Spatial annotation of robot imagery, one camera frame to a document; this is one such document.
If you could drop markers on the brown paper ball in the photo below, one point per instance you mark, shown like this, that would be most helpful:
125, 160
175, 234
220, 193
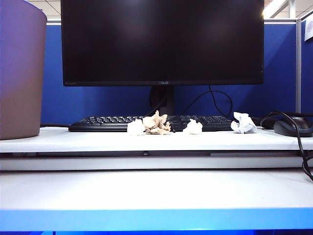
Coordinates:
154, 123

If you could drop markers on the small white tissue ball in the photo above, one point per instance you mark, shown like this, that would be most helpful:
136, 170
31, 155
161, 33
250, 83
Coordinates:
193, 127
135, 127

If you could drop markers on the large printed white paper ball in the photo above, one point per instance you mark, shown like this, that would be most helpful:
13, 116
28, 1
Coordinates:
244, 122

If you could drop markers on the black monitor stand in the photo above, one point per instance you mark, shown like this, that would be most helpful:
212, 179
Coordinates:
170, 98

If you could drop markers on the black Logitech keyboard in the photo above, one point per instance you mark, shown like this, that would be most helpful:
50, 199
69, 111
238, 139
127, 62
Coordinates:
110, 122

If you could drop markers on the black Asus monitor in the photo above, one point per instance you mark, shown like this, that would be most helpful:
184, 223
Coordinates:
161, 41

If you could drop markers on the black and grey Logitech mouse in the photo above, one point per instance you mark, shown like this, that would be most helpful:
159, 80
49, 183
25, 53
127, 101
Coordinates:
286, 129

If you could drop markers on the ceiling light panel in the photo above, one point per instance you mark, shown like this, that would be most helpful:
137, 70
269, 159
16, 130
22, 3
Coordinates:
275, 7

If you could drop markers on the white paper note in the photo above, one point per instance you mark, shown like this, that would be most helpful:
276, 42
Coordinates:
309, 30

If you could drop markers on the grey partition post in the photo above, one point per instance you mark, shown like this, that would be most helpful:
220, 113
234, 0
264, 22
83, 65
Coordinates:
298, 73

